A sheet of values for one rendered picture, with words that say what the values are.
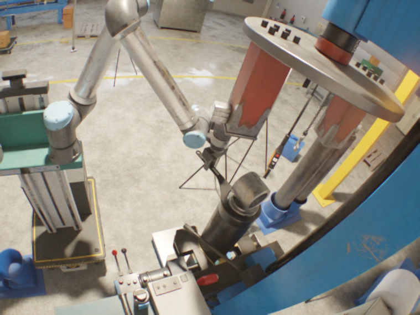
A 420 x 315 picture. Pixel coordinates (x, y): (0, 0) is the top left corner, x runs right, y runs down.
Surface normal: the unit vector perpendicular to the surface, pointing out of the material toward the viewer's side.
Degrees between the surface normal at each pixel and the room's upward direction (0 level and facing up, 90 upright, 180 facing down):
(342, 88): 90
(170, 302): 0
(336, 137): 90
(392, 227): 90
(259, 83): 90
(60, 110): 5
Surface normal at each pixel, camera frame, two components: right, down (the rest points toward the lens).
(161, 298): 0.27, -0.68
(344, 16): -0.69, 0.35
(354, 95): -0.24, 0.63
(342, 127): 0.07, 0.72
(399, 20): -0.87, 0.13
